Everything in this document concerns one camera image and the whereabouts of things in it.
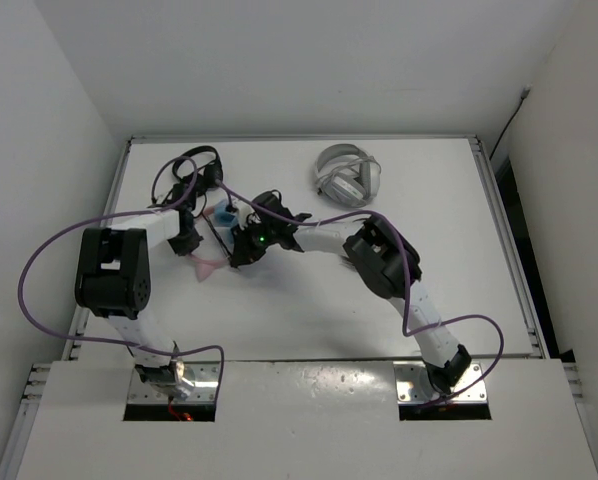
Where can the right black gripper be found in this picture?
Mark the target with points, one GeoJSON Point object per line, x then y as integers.
{"type": "Point", "coordinates": [245, 252]}

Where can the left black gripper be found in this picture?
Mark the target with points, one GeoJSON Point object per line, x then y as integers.
{"type": "Point", "coordinates": [180, 248]}

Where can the pink blue cat-ear headphones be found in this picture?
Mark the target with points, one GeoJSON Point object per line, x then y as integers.
{"type": "Point", "coordinates": [214, 252]}

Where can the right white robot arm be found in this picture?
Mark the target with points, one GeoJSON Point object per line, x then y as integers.
{"type": "Point", "coordinates": [386, 263]}

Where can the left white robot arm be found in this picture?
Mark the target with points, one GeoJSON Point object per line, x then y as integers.
{"type": "Point", "coordinates": [113, 282]}

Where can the black Panasonic headphones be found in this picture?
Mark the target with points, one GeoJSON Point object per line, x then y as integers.
{"type": "Point", "coordinates": [209, 175]}

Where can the brown silver headphones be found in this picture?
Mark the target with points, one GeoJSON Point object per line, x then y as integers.
{"type": "Point", "coordinates": [347, 263]}

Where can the white grey headphones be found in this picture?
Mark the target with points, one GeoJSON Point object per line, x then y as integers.
{"type": "Point", "coordinates": [347, 174]}

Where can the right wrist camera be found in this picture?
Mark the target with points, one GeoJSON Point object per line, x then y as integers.
{"type": "Point", "coordinates": [240, 211]}

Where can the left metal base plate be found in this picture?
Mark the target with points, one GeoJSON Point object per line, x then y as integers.
{"type": "Point", "coordinates": [199, 382]}

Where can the metal base plate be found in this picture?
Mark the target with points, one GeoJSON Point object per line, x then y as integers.
{"type": "Point", "coordinates": [199, 382]}
{"type": "Point", "coordinates": [414, 388]}

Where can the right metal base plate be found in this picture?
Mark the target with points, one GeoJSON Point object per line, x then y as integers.
{"type": "Point", "coordinates": [414, 388]}

